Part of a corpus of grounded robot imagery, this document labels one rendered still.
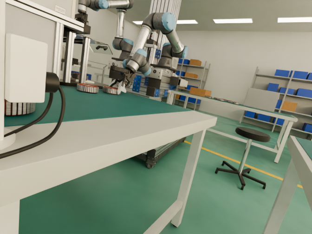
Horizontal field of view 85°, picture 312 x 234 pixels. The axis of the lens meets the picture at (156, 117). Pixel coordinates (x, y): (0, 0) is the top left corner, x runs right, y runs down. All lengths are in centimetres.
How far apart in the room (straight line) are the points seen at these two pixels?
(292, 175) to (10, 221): 104
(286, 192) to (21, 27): 146
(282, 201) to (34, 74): 111
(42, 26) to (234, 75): 700
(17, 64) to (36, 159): 13
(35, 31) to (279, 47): 724
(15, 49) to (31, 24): 78
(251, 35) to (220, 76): 176
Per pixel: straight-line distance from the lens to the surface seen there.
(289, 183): 109
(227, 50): 781
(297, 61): 751
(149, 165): 180
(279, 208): 115
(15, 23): 105
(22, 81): 30
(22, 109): 47
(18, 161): 29
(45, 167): 29
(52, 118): 47
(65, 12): 130
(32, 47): 30
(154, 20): 146
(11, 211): 36
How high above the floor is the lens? 88
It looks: 12 degrees down
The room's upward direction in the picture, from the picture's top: 11 degrees clockwise
